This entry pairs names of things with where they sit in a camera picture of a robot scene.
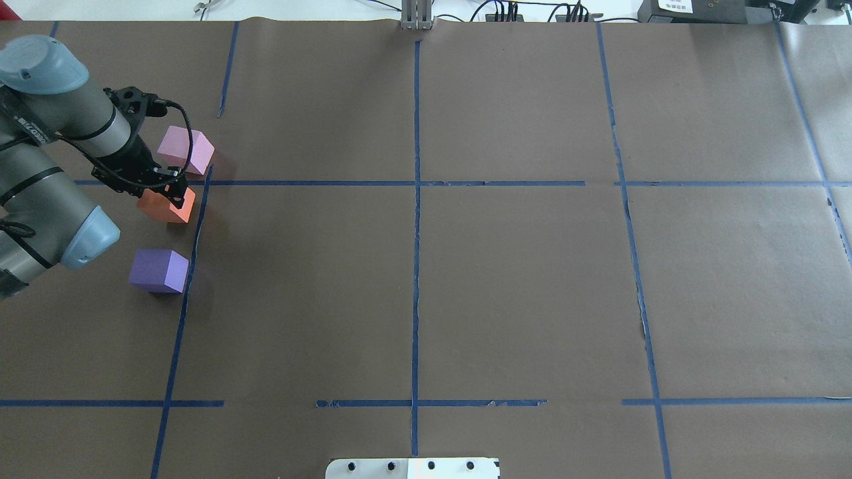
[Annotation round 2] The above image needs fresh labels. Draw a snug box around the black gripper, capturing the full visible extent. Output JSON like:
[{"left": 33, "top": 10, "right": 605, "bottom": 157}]
[{"left": 91, "top": 136, "right": 188, "bottom": 208}]

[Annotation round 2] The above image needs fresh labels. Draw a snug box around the orange foam cube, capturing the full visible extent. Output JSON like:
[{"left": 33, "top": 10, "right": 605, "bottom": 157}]
[{"left": 136, "top": 188, "right": 196, "bottom": 224}]

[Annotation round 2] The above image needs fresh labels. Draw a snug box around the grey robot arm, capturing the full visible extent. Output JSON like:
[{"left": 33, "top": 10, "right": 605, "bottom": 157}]
[{"left": 1, "top": 35, "right": 188, "bottom": 299}]

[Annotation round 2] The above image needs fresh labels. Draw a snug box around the pink foam cube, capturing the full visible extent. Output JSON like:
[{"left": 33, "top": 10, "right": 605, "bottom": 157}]
[{"left": 157, "top": 126, "right": 215, "bottom": 175}]

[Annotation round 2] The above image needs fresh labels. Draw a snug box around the purple foam cube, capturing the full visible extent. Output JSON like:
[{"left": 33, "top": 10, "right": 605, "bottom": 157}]
[{"left": 128, "top": 249, "right": 189, "bottom": 294}]

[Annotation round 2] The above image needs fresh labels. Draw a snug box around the black power strip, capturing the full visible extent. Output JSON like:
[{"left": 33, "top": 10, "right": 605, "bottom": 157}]
[{"left": 469, "top": 1, "right": 604, "bottom": 23}]

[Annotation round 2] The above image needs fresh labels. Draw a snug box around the black box with label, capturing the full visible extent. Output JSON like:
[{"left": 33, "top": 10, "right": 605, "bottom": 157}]
[{"left": 637, "top": 0, "right": 823, "bottom": 25}]

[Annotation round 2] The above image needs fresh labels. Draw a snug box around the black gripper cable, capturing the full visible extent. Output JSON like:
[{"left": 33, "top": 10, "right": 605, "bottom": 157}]
[{"left": 0, "top": 98, "right": 195, "bottom": 267}]

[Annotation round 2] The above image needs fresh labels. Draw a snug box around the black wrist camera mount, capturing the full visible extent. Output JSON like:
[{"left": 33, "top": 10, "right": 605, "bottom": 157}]
[{"left": 103, "top": 86, "right": 168, "bottom": 134}]

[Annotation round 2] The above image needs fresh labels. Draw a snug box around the aluminium frame post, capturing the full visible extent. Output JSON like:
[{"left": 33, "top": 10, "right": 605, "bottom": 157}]
[{"left": 401, "top": 0, "right": 435, "bottom": 31}]

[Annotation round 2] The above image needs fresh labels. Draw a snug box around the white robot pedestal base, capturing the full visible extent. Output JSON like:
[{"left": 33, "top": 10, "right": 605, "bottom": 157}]
[{"left": 325, "top": 457, "right": 501, "bottom": 478}]

